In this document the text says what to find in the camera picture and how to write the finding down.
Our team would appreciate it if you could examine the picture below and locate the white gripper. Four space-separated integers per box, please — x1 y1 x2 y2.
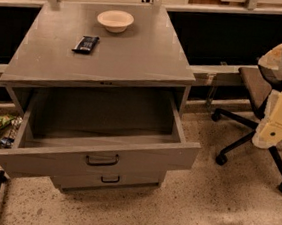
252 90 282 149

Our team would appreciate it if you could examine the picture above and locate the grey drawer cabinet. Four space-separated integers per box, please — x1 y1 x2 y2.
0 0 204 205

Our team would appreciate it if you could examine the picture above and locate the grey lower drawer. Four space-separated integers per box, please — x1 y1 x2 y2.
51 171 166 191

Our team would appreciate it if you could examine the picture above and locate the grey open top drawer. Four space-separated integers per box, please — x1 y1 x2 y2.
0 87 201 178

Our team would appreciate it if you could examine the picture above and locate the black office chair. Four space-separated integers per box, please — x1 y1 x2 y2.
211 67 282 193

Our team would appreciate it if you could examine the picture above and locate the white paper bowl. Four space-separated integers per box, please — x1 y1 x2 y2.
97 10 134 34

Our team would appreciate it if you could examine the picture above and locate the black lower drawer handle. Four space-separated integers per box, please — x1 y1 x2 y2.
101 175 120 184

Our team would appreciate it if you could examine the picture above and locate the black drawer handle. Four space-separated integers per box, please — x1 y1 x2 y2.
101 175 120 184
85 154 119 167

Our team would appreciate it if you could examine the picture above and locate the black top drawer handle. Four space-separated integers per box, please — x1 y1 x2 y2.
85 154 119 167

